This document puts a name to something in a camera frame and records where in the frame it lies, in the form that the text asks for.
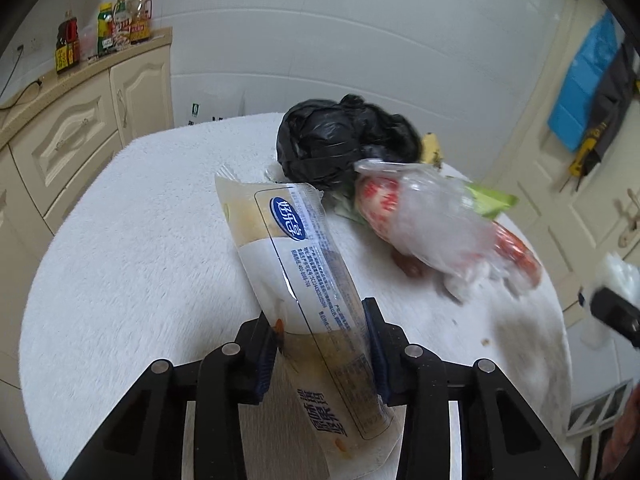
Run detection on metal door handle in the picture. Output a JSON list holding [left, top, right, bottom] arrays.
[[614, 190, 640, 248]]

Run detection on red snack wrapper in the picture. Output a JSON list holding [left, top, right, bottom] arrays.
[[492, 222, 543, 291]]

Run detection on cream kitchen cabinet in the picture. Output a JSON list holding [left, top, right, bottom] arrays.
[[0, 26, 175, 311]]

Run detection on black power cable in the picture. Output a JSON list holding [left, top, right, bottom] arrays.
[[0, 47, 45, 111]]

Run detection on green-label bottle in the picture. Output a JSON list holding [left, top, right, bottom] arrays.
[[96, 3, 117, 57]]

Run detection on cooking oil bottle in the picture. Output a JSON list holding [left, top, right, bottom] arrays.
[[129, 0, 152, 44], [114, 0, 133, 51]]

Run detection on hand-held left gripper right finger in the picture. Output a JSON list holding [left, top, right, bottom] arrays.
[[361, 297, 581, 480]]

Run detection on blue cloth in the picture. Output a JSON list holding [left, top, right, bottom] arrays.
[[547, 10, 621, 153]]

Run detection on dark grey jacket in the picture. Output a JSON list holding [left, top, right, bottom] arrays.
[[582, 40, 638, 171]]

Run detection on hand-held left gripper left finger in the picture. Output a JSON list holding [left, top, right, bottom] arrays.
[[62, 310, 280, 480]]

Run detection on yellow fruit peel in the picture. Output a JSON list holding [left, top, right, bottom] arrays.
[[420, 132, 446, 167]]

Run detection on cream panel door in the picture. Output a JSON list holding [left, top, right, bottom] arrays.
[[480, 0, 640, 311]]

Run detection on patterned glass door panel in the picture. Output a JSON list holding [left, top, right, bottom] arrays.
[[570, 380, 636, 441]]

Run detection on clear red-printed plastic bag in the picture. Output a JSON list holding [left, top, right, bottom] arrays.
[[352, 158, 501, 301]]

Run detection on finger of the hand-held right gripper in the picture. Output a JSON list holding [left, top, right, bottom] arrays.
[[580, 285, 640, 351]]

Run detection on white fluffy table cover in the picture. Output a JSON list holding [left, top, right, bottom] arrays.
[[19, 112, 573, 480]]

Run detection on black plastic bag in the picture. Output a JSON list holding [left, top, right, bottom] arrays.
[[276, 94, 426, 193]]

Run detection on yellow tool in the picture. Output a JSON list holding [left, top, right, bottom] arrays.
[[569, 127, 601, 178]]

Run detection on clear plastic bread wrapper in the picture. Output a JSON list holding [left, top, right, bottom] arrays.
[[215, 165, 403, 480]]

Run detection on person's right forearm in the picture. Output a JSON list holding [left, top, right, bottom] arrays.
[[597, 385, 640, 480]]

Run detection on dark sauce bottle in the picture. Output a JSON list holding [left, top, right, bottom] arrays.
[[55, 10, 81, 75]]

